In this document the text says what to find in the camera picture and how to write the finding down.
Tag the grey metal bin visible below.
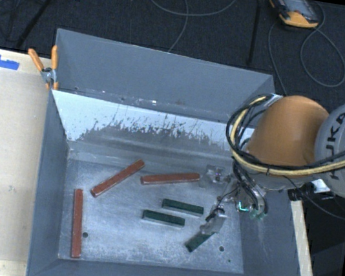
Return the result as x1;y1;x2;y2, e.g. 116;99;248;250
15;28;341;276

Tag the black cylinder on white bracket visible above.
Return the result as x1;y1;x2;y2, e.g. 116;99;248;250
286;174;338;208

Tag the dark green flat block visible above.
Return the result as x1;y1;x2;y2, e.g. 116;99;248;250
141;209;187;229
160;197;206;218
183;226;216;257

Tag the red-brown flat block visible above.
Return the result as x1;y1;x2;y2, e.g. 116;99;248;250
62;187;93;260
89;152;147;206
138;163;203;195

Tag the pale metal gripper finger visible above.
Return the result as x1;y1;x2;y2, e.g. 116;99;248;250
198;204;229;239
199;163;234;192

